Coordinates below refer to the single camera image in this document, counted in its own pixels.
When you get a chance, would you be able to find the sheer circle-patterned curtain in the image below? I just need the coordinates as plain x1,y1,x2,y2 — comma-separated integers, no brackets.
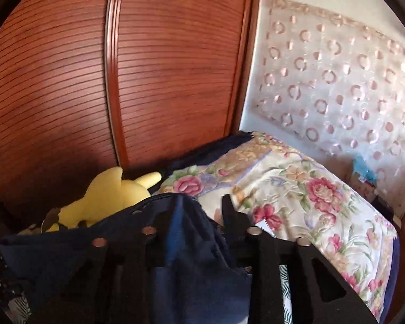
250,0,405,183

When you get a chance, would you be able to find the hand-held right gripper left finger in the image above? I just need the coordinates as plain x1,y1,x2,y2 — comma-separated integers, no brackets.
59,196,186,324

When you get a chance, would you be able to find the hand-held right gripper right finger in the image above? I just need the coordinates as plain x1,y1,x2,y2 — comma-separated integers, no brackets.
221,194,379,324

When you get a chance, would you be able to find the floral quilt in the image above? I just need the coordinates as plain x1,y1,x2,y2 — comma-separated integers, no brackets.
152,131,397,321

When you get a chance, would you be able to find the small cardboard box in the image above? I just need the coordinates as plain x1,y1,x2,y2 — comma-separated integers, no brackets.
354,175,379,196

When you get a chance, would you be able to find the navy printed T-shirt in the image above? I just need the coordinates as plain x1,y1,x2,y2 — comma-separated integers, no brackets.
0,192,254,324

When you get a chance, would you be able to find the yellow plush toy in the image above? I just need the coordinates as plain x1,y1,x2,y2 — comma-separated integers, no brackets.
42,166,163,232

